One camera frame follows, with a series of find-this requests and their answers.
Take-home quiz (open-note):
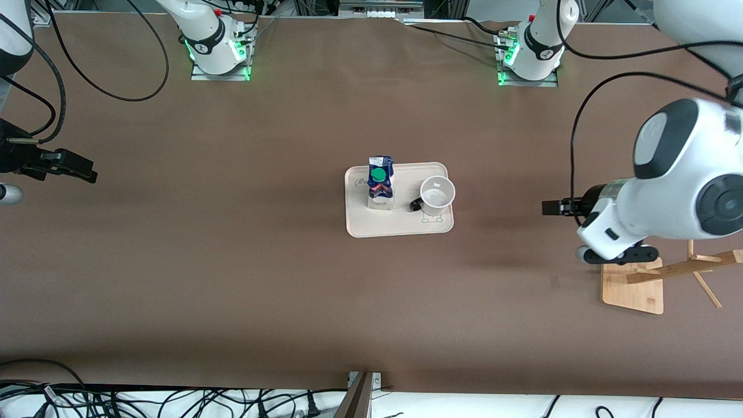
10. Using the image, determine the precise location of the white smiley face cup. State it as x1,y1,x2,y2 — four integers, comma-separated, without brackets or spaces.
409,176,456,214

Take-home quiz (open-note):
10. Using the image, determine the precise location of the blue white milk carton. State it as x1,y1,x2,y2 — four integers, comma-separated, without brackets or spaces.
367,155,395,211

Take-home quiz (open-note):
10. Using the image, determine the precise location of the cream rabbit print tray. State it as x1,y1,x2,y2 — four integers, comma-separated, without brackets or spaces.
344,162,455,239

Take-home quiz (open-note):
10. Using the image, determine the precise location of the wooden mug stand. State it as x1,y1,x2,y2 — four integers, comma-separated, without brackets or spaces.
601,239,743,315

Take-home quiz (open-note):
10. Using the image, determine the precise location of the brown table cover sheet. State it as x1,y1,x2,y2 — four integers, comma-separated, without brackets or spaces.
0,12,743,401

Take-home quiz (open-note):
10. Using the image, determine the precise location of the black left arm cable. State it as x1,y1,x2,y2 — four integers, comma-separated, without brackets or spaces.
556,0,743,201

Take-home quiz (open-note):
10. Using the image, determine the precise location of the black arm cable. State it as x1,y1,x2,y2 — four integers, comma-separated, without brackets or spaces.
556,0,743,201
0,0,170,143

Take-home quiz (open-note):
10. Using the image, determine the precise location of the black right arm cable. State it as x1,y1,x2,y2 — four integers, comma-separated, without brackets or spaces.
0,0,170,143

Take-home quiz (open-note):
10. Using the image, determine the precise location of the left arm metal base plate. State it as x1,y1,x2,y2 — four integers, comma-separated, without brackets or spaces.
496,29,560,88

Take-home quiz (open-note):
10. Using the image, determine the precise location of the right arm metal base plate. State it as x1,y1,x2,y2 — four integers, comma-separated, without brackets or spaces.
190,32,253,82

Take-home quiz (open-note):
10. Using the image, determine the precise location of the thick black base cable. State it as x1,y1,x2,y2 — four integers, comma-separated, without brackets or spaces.
459,16,518,41

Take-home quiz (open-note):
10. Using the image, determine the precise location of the thin black base cable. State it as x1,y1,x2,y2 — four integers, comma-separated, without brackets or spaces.
401,23,511,53

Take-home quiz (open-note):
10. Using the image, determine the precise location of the black floor cable tangle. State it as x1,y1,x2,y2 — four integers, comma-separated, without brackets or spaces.
0,359,349,418

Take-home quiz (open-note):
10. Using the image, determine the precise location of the small metal corner bracket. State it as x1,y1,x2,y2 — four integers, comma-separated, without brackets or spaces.
347,370,384,388

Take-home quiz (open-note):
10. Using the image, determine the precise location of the grey metal frame rail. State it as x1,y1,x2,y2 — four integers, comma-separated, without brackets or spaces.
338,0,425,19

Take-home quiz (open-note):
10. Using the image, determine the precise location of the grey metal profile post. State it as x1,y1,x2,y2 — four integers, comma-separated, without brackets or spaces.
332,372,375,418

